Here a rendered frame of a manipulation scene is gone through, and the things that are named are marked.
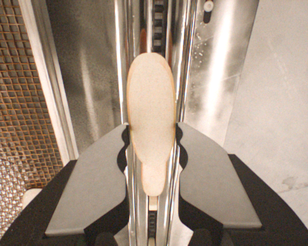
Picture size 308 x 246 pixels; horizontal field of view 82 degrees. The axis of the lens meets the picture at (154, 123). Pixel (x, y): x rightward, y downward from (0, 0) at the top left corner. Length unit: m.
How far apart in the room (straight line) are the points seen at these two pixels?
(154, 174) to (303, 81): 0.24
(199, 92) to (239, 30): 0.07
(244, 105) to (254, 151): 0.09
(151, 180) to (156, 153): 0.13
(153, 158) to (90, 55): 0.15
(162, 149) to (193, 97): 0.08
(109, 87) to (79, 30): 0.07
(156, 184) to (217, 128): 0.12
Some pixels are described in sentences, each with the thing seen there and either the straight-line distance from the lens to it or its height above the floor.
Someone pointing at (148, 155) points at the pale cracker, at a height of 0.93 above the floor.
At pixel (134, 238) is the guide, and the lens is 0.39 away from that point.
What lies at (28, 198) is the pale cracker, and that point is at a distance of 0.28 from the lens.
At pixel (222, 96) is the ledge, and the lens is 0.22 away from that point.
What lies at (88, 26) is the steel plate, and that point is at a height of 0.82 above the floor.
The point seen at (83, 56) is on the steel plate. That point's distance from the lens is 0.25.
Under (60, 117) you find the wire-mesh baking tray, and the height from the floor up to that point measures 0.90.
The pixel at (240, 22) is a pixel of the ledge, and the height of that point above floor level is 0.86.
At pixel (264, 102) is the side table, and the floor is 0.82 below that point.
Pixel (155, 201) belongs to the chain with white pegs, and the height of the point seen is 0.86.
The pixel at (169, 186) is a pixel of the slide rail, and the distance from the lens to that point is 0.30.
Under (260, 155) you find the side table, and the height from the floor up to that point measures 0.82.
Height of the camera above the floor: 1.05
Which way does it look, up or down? 62 degrees down
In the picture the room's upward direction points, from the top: 178 degrees clockwise
